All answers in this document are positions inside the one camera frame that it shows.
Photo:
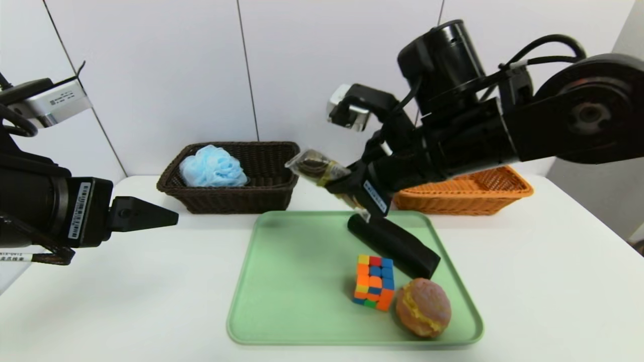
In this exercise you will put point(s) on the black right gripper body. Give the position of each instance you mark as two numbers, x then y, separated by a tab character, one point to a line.
374	196

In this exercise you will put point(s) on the light blue bath loofah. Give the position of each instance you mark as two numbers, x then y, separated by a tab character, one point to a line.
211	166

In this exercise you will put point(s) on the dark brown wicker basket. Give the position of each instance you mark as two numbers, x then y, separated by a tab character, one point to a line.
261	193

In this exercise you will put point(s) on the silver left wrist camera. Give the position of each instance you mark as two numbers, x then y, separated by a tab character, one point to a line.
55	103

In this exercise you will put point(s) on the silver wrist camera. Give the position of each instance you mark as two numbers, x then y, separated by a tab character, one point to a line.
352	105
55	103

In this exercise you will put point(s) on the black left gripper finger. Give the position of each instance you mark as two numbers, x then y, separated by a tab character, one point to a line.
141	214

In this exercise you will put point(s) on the light green plastic tray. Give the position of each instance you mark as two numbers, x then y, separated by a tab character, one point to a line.
302	291

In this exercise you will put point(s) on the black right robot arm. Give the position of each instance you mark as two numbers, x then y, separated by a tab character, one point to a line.
578	115

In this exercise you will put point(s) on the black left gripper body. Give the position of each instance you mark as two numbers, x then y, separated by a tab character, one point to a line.
86	211

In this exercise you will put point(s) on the orange wicker basket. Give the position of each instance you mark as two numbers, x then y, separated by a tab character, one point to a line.
473	191

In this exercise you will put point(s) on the round cream filled bun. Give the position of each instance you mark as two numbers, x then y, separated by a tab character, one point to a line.
423	307

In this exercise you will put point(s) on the black fabric pouch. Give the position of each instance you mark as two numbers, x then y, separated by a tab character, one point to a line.
395	244

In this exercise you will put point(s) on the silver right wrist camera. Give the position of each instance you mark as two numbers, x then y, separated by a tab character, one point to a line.
352	105

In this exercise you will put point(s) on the black zip tie tail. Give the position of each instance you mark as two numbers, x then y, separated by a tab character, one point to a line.
80	70

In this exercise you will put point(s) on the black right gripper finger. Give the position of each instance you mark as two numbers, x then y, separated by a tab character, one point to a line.
344	187

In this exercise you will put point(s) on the colourful puzzle cube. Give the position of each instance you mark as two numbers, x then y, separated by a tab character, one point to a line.
373	282

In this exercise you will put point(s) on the chocolate balls pack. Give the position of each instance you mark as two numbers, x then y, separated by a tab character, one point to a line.
314	166

